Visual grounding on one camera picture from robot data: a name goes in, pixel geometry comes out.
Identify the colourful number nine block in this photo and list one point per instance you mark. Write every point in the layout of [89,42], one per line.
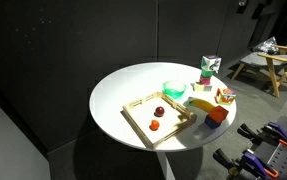
[225,96]

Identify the wooden tray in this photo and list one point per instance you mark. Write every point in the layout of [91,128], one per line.
[141,112]

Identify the pale yellow bottom block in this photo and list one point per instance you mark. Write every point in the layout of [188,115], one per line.
[201,87]

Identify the magenta stacked block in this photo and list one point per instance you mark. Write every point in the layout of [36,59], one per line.
[205,80]

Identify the green stacked block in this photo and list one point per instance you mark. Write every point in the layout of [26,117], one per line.
[206,74]

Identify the white checkered top block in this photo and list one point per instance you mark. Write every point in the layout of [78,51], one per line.
[211,63]

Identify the blue block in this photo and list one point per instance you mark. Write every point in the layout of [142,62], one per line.
[211,123]

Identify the orange block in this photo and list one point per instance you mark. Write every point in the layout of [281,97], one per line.
[218,114]

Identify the dark red ball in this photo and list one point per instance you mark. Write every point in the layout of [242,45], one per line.
[159,111]

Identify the green translucent bowl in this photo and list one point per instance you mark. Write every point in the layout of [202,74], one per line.
[174,89]

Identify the orange red toy fruit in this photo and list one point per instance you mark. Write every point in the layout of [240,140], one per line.
[154,125]

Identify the yellow toy banana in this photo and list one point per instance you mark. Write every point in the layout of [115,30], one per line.
[202,104]

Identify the white round table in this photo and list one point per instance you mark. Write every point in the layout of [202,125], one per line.
[181,157]

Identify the purple orange clamp lower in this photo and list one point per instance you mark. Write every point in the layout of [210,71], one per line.
[248,162]

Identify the purple orange clamp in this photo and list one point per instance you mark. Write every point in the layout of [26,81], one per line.
[248,162]
[271,133]

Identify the purple orange clamp upper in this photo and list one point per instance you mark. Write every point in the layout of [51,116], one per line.
[271,133]

